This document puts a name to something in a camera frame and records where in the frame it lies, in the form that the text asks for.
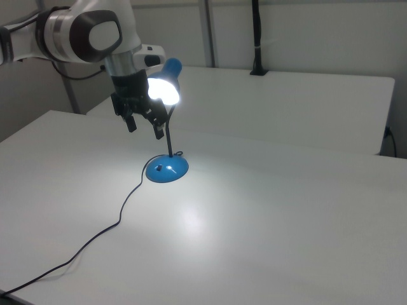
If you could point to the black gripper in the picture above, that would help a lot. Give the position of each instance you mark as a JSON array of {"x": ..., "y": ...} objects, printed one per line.
[{"x": 128, "y": 89}]

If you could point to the blue gooseneck desk lamp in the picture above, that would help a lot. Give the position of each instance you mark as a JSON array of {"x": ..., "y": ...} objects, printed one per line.
[{"x": 167, "y": 168}]

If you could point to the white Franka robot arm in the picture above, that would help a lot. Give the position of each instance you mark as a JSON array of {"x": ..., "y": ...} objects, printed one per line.
[{"x": 63, "y": 35}]

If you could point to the white table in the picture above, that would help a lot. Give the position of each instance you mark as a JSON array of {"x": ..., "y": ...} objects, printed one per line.
[{"x": 286, "y": 105}]

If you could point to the black clamped pole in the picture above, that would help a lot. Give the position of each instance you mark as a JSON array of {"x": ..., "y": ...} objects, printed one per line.
[{"x": 257, "y": 31}]

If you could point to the grey partition post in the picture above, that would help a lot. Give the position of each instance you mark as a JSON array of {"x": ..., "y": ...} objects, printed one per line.
[
  {"x": 208, "y": 31},
  {"x": 71, "y": 95}
]

